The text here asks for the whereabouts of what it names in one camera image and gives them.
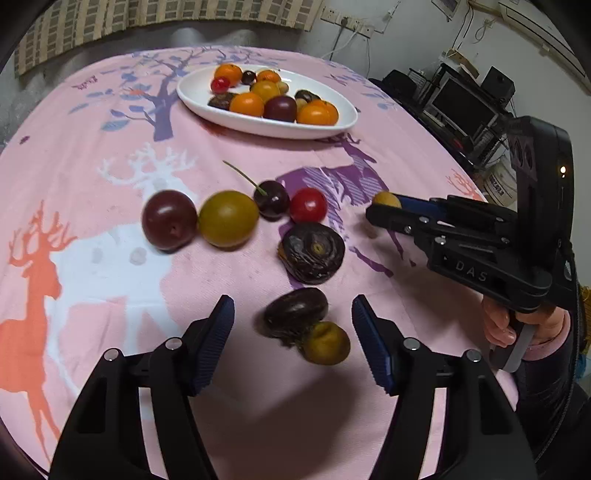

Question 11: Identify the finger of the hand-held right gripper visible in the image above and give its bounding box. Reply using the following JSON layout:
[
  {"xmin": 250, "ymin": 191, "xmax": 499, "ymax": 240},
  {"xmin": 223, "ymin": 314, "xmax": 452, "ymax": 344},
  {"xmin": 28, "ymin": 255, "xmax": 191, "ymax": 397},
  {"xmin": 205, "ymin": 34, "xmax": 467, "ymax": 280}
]
[
  {"xmin": 366, "ymin": 204, "xmax": 509, "ymax": 245},
  {"xmin": 397, "ymin": 195, "xmax": 518, "ymax": 228}
]

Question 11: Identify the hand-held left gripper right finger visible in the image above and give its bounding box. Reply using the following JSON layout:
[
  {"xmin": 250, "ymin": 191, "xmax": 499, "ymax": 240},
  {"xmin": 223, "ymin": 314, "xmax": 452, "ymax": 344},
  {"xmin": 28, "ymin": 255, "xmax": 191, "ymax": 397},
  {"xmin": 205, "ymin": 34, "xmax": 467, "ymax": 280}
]
[{"xmin": 352, "ymin": 295, "xmax": 539, "ymax": 480}]

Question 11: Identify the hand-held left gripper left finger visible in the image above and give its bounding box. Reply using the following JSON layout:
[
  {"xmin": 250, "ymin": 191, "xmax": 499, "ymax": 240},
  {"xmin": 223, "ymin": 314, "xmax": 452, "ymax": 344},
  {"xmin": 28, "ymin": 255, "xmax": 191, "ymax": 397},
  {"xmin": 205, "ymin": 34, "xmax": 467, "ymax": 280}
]
[{"xmin": 50, "ymin": 294, "xmax": 235, "ymax": 480}]

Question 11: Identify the dark cherry with stem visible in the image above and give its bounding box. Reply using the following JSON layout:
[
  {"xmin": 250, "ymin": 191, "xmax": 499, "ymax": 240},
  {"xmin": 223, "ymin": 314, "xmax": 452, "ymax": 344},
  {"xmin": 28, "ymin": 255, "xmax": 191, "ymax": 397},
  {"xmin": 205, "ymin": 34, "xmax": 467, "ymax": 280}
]
[{"xmin": 222, "ymin": 160, "xmax": 291, "ymax": 221}]

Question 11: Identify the yellow-green plum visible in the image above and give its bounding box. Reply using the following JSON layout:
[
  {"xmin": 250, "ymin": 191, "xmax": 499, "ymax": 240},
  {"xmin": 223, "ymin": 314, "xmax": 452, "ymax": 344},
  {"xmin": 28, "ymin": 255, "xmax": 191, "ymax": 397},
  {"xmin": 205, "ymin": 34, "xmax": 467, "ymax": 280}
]
[{"xmin": 198, "ymin": 190, "xmax": 260, "ymax": 247}]

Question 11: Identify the large mandarin orange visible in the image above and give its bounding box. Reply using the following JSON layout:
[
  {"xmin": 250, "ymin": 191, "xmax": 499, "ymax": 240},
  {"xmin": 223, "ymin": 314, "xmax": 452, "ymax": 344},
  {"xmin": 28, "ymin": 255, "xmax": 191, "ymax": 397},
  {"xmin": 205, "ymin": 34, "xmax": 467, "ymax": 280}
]
[{"xmin": 296, "ymin": 99, "xmax": 339, "ymax": 126}]

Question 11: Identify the yellow-orange mandarin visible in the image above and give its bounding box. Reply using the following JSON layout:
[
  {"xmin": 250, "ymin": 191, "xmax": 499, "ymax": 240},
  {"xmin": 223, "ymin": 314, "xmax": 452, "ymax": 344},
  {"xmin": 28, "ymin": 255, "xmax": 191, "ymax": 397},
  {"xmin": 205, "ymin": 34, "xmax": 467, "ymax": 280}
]
[{"xmin": 250, "ymin": 80, "xmax": 281, "ymax": 103}]

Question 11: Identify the white oval plate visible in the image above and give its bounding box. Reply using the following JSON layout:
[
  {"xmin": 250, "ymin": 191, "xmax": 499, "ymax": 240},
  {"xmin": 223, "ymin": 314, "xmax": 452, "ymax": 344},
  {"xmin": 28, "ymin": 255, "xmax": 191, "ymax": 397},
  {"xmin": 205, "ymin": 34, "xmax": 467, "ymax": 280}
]
[{"xmin": 176, "ymin": 66, "xmax": 359, "ymax": 140}]

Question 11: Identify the person's right forearm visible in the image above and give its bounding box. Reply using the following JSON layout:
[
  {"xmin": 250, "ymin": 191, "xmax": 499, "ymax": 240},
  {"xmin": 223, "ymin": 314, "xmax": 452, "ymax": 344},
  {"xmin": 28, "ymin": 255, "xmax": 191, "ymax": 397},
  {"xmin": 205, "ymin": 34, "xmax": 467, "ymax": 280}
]
[{"xmin": 512, "ymin": 281, "xmax": 591, "ymax": 467}]

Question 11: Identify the person's right hand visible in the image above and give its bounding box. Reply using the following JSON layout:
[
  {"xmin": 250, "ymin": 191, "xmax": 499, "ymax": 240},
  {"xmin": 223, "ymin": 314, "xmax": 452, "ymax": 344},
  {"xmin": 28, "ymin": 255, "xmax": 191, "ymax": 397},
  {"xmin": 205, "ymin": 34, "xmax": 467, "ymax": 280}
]
[{"xmin": 482, "ymin": 298, "xmax": 570, "ymax": 348}]

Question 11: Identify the white plastic bucket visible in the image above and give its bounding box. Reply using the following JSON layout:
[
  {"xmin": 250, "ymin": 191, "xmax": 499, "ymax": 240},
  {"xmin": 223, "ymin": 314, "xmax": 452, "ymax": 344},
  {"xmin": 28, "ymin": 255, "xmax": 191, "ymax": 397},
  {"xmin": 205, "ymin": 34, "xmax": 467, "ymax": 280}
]
[{"xmin": 482, "ymin": 164, "xmax": 518, "ymax": 204}]

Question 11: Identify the black computer desk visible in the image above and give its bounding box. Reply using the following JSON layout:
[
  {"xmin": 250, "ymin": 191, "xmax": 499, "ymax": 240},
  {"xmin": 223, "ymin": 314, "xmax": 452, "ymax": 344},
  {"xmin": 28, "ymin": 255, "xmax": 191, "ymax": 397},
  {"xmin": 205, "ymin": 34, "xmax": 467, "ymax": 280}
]
[{"xmin": 369, "ymin": 69, "xmax": 513, "ymax": 171}]

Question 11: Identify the pink deer print tablecloth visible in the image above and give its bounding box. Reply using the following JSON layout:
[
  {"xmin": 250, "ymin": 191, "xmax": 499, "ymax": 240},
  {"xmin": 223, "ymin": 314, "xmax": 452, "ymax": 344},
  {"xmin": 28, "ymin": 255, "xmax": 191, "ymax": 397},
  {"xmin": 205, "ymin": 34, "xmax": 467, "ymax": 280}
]
[{"xmin": 0, "ymin": 46, "xmax": 522, "ymax": 480}]

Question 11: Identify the computer monitor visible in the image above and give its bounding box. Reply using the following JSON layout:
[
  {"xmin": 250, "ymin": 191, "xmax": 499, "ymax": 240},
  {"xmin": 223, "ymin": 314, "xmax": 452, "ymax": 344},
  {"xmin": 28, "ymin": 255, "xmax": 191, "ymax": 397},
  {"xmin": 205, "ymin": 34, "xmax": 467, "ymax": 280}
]
[{"xmin": 422, "ymin": 76, "xmax": 499, "ymax": 134}]

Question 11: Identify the black speaker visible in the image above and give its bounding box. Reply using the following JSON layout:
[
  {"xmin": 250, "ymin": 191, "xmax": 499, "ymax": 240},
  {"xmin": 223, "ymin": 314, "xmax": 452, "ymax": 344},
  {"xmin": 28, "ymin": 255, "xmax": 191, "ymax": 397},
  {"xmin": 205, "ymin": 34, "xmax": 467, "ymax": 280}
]
[{"xmin": 482, "ymin": 66, "xmax": 515, "ymax": 104}]

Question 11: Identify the white electrical panel box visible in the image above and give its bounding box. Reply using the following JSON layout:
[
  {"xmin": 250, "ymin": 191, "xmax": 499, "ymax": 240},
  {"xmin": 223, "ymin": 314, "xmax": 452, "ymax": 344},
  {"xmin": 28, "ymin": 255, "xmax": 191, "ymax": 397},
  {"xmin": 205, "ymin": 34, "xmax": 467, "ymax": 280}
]
[{"xmin": 431, "ymin": 0, "xmax": 462, "ymax": 19}]

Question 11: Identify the white air conditioner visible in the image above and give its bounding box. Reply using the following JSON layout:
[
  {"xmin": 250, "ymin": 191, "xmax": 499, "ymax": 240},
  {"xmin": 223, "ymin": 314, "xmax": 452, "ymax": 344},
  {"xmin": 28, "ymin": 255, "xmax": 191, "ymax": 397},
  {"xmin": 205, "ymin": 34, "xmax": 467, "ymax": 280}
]
[{"xmin": 496, "ymin": 0, "xmax": 583, "ymax": 77}]

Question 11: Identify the beige checked curtain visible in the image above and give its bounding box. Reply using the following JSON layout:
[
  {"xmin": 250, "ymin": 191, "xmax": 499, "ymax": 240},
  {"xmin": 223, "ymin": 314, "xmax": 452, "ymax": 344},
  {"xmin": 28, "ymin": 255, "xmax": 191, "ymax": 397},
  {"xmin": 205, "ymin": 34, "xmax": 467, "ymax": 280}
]
[{"xmin": 14, "ymin": 0, "xmax": 324, "ymax": 77}]

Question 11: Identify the white power cable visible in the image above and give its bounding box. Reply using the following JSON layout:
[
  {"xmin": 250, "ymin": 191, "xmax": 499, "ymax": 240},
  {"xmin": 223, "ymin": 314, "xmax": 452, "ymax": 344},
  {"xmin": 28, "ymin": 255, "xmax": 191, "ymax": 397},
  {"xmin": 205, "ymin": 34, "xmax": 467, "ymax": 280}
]
[{"xmin": 330, "ymin": 28, "xmax": 352, "ymax": 61}]

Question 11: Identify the white wall socket strip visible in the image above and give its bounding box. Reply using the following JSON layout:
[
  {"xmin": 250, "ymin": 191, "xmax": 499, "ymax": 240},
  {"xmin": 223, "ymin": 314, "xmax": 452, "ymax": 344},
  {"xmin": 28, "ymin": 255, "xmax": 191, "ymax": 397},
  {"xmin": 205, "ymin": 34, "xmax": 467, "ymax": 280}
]
[{"xmin": 339, "ymin": 16, "xmax": 375, "ymax": 38}]

